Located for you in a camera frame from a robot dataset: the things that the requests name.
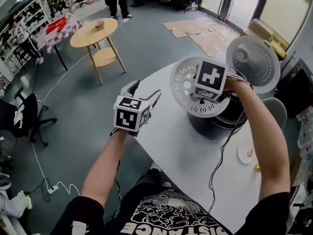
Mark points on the white plate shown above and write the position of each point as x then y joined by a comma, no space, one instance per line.
243,153

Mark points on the person's black printed shirt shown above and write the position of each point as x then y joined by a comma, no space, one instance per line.
171,217

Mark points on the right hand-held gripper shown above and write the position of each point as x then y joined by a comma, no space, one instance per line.
210,76

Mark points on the person's dark trousers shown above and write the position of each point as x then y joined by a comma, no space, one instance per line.
151,180

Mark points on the black office chair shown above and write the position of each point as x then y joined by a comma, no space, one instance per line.
22,116

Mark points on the large cardboard box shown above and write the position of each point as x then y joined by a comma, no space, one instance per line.
256,29

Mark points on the white power strip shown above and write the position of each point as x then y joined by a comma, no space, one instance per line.
52,190

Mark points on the flattened cardboard sheets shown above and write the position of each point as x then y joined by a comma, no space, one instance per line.
203,35

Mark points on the black cabinet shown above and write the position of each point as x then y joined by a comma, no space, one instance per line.
297,89

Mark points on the pile of plastic bags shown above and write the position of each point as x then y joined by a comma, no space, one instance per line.
305,133

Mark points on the table with checkered cloth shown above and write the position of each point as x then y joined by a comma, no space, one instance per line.
61,33

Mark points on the person's left white shoe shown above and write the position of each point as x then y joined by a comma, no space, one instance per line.
155,166

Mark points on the small pink bowl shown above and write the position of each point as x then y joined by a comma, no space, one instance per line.
99,24

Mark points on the person's right forearm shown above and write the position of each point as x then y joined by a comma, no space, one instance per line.
264,136

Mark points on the person's right hand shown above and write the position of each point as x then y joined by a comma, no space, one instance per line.
238,87

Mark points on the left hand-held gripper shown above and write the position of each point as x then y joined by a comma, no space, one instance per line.
126,119

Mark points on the grey shell chair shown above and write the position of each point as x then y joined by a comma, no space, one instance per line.
275,111

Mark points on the white steamer tray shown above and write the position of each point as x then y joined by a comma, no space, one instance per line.
185,63

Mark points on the black pot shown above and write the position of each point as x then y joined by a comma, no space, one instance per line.
234,117

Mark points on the dark blue rice cooker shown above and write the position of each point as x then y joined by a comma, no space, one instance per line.
210,128

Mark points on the pink food piece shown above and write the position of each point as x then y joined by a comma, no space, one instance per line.
250,153

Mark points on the white display shelf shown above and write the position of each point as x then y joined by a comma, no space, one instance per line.
29,16

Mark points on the black bin with yellow lid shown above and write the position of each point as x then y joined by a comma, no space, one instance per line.
278,46

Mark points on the yellow bottle with black cap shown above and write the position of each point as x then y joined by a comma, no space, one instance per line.
256,168

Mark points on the round wooden side table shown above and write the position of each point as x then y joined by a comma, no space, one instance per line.
93,34

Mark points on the person's left forearm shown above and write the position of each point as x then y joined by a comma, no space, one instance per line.
105,168

